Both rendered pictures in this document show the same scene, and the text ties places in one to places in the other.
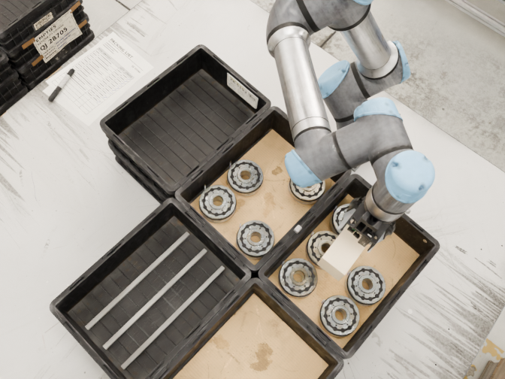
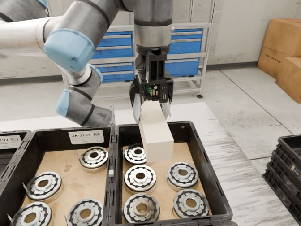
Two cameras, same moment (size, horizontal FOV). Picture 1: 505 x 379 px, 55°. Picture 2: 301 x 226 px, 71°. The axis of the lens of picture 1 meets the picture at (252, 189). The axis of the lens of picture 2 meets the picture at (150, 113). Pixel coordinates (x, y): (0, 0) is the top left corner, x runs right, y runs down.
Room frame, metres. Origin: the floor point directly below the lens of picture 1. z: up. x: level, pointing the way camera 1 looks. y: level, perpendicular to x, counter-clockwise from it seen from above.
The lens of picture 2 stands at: (0.03, 0.04, 1.42)
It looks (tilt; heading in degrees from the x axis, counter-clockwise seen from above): 34 degrees down; 320
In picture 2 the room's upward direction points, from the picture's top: straight up
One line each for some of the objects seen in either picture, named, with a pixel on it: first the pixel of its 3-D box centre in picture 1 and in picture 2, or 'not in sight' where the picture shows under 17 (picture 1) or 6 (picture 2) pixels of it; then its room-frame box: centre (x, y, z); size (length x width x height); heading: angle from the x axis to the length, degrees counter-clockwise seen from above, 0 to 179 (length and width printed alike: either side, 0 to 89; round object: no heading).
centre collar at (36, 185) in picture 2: (245, 174); (43, 183); (0.57, 0.03, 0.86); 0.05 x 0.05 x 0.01
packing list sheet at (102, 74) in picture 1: (98, 75); not in sight; (0.92, 0.58, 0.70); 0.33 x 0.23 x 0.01; 151
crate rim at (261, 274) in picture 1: (350, 260); (161, 163); (0.36, -0.28, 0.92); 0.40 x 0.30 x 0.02; 146
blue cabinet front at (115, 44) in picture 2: not in sight; (101, 59); (2.13, -0.99, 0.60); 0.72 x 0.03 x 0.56; 61
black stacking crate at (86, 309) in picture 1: (155, 294); not in sight; (0.20, 0.19, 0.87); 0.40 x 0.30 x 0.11; 146
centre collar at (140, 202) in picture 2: (298, 276); (141, 208); (0.31, -0.16, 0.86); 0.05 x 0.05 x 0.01
